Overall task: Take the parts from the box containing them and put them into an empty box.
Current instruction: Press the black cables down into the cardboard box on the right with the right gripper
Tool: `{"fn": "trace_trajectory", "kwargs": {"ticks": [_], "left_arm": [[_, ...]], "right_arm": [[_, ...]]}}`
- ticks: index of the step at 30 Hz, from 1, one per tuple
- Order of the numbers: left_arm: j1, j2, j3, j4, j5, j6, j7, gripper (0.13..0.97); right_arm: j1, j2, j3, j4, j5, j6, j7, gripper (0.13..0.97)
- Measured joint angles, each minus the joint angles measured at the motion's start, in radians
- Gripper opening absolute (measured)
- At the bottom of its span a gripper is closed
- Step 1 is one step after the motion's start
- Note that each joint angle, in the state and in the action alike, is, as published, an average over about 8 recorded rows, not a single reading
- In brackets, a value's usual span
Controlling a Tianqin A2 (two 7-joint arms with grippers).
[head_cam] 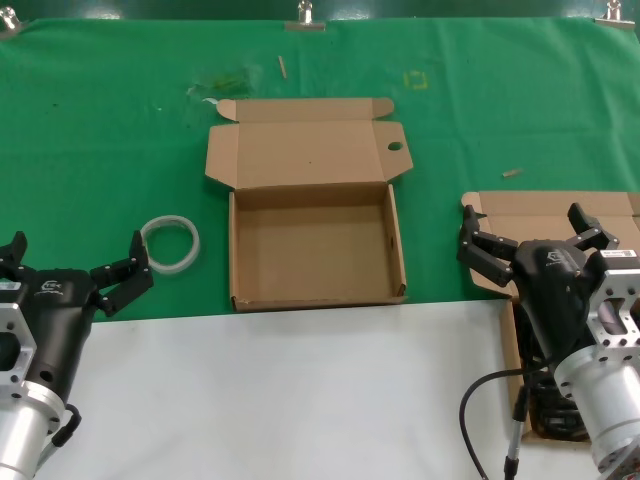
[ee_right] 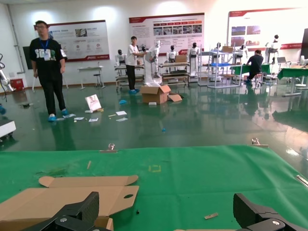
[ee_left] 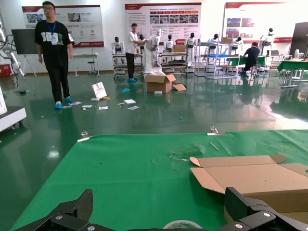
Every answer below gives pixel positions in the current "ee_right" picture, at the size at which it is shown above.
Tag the metal roller rack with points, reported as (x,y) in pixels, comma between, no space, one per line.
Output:
(122,72)
(174,72)

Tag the green tablecloth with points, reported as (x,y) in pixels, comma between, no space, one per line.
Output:
(192,187)

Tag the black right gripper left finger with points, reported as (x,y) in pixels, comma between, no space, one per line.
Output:
(90,207)

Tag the white paper sheet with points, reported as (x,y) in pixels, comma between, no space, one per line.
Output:
(93,119)
(69,116)
(79,118)
(122,119)
(121,112)

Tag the white table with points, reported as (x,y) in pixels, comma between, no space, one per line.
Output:
(90,69)

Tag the tall white wrapped robot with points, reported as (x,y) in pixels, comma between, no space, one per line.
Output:
(152,62)

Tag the seated person in dark clothes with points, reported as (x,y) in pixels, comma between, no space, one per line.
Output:
(255,63)

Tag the white foam block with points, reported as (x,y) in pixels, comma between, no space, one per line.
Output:
(152,103)

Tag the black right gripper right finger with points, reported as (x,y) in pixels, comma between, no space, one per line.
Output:
(247,211)

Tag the white humanoid robot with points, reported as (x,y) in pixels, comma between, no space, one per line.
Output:
(144,49)
(193,53)
(241,50)
(120,57)
(274,47)
(218,47)
(172,54)

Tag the red box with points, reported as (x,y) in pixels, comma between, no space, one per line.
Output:
(16,84)

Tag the grey metal shelf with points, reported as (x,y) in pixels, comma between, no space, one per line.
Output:
(221,72)

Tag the cardboard box with holed flap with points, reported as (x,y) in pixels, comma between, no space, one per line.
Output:
(72,199)

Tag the person in white t-shirt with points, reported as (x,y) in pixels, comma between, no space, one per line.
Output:
(131,55)

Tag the large open cardboard carton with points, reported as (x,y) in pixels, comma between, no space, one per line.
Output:
(154,96)

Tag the black stool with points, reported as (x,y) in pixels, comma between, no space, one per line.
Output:
(97,79)

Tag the small brown carton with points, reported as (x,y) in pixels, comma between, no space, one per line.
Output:
(227,49)
(181,59)

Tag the red white wall poster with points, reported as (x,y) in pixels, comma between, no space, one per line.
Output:
(264,24)
(168,29)
(84,41)

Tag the blue plastic bin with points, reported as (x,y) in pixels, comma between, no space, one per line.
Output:
(219,64)

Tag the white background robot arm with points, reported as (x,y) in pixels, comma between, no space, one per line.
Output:
(4,79)

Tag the person in black t-shirt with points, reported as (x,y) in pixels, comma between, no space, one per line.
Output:
(48,62)

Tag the black screen on stand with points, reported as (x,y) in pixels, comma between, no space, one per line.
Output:
(26,57)

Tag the small wood chip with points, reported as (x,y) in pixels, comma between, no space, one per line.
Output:
(211,215)

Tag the flat cardboard piece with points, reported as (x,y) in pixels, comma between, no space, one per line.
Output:
(175,97)

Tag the thin wooden stick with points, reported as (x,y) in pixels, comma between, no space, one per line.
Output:
(89,164)

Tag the green covered work table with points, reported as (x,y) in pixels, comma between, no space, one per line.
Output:
(240,69)
(293,73)

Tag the white machine base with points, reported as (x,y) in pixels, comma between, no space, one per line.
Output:
(6,127)

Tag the black display panel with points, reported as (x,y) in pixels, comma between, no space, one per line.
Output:
(305,43)

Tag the small black floor object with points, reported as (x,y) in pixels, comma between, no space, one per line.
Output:
(28,105)

